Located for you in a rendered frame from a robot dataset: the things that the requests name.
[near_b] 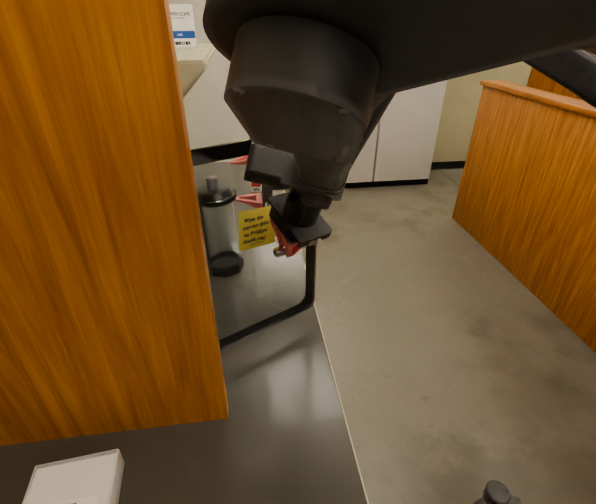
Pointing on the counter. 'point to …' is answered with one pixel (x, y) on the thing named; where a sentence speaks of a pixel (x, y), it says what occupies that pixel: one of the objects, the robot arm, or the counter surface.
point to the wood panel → (80, 227)
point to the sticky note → (255, 228)
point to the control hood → (193, 64)
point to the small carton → (183, 25)
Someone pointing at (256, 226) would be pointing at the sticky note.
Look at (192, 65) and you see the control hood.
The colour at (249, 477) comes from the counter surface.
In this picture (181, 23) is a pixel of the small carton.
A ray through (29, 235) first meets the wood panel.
